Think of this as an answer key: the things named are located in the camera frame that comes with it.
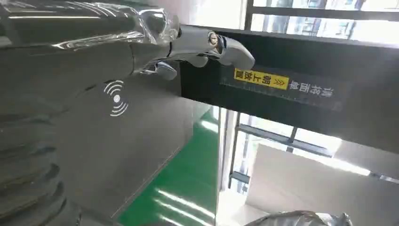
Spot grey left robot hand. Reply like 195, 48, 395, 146
0, 0, 256, 219

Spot black ruler label strip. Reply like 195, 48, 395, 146
219, 65, 347, 112

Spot grey plastic parcel bag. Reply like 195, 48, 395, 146
244, 210, 353, 226

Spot yellow printed sticker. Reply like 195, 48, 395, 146
233, 68, 290, 91

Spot dark metal window frame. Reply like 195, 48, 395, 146
228, 0, 399, 190

